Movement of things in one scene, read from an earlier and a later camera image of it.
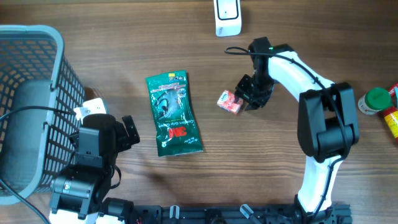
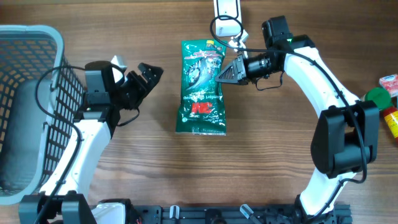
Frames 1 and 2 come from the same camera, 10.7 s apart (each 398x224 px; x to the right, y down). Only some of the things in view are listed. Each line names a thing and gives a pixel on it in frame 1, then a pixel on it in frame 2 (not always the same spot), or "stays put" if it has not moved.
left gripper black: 125,142 -> 142,85
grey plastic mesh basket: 40,89 stays put
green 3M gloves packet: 177,129 -> 202,107
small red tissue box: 227,101 -> 390,83
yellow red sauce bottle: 391,117 stays put
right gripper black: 254,101 -> 239,72
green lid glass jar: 374,100 stays put
